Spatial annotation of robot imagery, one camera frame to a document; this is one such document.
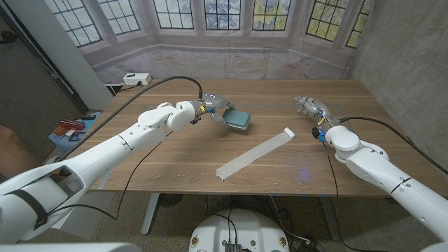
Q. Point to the white gauze bandage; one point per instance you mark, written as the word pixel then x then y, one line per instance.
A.
pixel 252 155

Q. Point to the black remote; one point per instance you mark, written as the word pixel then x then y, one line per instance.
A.
pixel 85 117

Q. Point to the red box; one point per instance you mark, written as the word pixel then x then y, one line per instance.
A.
pixel 72 124

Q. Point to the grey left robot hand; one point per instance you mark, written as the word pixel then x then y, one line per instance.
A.
pixel 217 102

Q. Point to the teal zippered case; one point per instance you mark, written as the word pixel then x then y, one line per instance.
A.
pixel 238 118

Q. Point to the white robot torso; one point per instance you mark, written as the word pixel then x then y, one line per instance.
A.
pixel 239 227

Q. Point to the grey metal table leg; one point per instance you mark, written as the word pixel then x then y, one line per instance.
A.
pixel 330 218
pixel 150 213

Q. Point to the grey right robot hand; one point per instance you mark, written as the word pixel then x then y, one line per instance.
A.
pixel 318 109

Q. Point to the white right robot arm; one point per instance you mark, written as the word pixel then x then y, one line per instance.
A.
pixel 371 161

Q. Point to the white small item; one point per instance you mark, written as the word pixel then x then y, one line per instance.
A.
pixel 70 132

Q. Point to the blue box with items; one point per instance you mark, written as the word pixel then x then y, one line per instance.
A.
pixel 61 144

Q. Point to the white floor platform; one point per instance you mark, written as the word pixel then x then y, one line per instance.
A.
pixel 87 217

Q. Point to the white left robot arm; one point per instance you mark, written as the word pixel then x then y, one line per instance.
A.
pixel 105 150

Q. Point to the white power strip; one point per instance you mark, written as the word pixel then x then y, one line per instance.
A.
pixel 137 79

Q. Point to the printed bay window backdrop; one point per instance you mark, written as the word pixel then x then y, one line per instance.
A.
pixel 224 63

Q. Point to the orange small item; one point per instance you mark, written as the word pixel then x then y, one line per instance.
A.
pixel 60 131

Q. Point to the white robot body edge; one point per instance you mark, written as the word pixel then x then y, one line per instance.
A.
pixel 70 248

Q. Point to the person's bare leg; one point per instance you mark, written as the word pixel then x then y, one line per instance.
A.
pixel 14 150

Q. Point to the black floor fan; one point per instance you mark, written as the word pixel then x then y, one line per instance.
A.
pixel 171 199

